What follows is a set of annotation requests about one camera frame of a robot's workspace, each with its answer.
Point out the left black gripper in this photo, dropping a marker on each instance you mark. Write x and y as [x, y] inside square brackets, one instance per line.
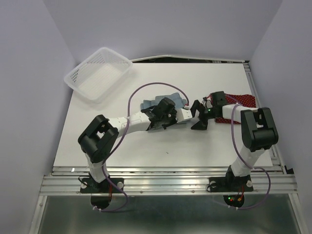
[174, 114]

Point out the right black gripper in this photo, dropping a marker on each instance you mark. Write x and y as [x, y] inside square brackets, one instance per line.
[201, 125]

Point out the light blue denim skirt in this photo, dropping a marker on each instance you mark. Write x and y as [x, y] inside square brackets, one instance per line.
[151, 102]

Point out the red polka dot skirt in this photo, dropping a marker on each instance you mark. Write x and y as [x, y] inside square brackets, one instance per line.
[245, 100]

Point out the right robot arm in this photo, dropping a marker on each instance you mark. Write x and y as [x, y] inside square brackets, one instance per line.
[258, 133]

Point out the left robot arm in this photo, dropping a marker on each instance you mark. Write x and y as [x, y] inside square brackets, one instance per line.
[98, 140]

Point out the white plastic basket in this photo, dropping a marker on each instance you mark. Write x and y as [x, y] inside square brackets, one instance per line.
[93, 77]

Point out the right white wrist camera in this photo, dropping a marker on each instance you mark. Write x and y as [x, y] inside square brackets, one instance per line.
[207, 102]

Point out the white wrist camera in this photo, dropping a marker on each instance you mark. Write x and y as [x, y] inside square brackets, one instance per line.
[207, 102]
[183, 115]

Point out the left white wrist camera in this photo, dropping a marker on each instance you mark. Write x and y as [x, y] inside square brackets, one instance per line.
[183, 115]

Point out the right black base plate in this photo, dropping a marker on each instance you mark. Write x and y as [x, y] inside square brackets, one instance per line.
[227, 185]

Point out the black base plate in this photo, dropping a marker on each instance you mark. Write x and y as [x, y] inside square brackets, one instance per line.
[89, 186]
[227, 185]

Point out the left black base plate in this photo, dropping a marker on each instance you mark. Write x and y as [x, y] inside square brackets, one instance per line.
[89, 186]

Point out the aluminium frame rail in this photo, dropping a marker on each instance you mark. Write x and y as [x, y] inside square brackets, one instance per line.
[166, 172]

